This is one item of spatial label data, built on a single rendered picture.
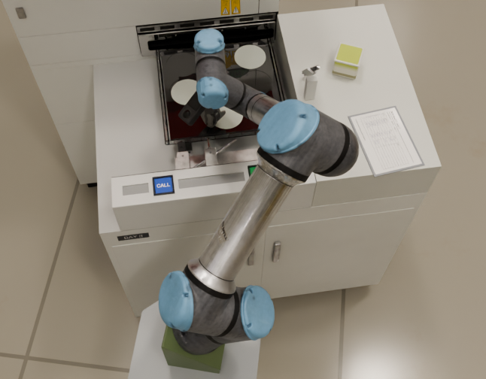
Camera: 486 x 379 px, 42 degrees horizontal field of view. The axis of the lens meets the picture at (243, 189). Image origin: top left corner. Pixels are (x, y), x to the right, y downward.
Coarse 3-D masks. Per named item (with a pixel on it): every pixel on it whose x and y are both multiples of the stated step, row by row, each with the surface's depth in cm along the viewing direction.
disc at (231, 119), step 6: (222, 108) 189; (228, 108) 189; (228, 114) 188; (234, 114) 188; (240, 114) 188; (222, 120) 187; (228, 120) 187; (234, 120) 187; (240, 120) 187; (222, 126) 186; (228, 126) 186; (234, 126) 186
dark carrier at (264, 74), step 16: (192, 48) 201; (224, 48) 201; (176, 64) 198; (192, 64) 198; (176, 80) 194; (240, 80) 194; (256, 80) 195; (272, 80) 194; (272, 96) 191; (176, 112) 188; (176, 128) 185; (192, 128) 185; (208, 128) 185; (240, 128) 186; (256, 128) 186
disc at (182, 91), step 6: (180, 84) 193; (186, 84) 193; (192, 84) 193; (174, 90) 192; (180, 90) 192; (186, 90) 192; (192, 90) 192; (174, 96) 191; (180, 96) 191; (186, 96) 191; (180, 102) 190; (186, 102) 190
